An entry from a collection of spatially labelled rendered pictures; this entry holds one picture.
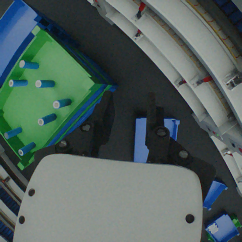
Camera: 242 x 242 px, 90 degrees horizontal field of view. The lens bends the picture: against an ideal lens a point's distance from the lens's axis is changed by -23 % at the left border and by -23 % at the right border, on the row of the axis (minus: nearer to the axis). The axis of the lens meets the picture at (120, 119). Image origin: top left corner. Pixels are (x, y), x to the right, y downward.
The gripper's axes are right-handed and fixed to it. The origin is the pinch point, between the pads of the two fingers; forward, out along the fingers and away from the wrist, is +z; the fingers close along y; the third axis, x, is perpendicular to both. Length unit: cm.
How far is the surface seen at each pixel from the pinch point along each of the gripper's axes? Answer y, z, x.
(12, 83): -29.6, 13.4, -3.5
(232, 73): 18.5, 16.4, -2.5
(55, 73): -21.0, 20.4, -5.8
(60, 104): -15.9, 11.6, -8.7
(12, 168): -87, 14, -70
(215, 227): 64, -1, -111
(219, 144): 40, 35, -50
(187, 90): 19, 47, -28
